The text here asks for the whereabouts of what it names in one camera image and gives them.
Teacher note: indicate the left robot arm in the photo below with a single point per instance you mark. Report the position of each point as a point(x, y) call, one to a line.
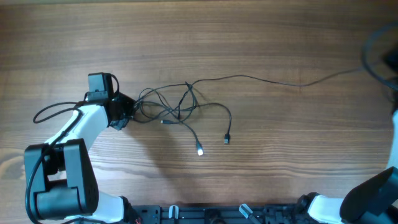
point(61, 184)

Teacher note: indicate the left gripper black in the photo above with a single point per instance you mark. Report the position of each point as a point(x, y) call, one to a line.
point(129, 103)

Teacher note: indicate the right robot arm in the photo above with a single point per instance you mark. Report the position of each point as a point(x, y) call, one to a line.
point(370, 202)

